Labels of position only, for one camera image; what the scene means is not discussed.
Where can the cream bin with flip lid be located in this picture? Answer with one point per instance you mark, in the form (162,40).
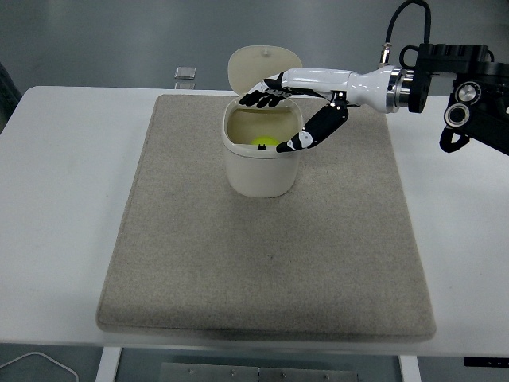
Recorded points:
(258,175)

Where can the white table leg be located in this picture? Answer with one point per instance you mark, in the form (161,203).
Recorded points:
(409,370)
(107,366)

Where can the silver floor plate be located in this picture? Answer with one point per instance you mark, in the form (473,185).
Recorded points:
(184,85)
(185,72)

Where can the beige fabric mat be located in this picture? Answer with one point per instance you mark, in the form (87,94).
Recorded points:
(238,258)

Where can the grey metal plate with screws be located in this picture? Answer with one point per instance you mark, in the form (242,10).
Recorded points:
(218,374)

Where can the dark chair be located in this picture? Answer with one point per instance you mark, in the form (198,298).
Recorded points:
(6,95)

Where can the yellow tennis ball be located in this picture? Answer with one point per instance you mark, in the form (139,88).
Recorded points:
(262,140)

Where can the black table control panel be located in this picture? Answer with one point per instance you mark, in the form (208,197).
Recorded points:
(485,361)

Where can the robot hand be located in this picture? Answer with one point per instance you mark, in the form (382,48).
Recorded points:
(358,89)

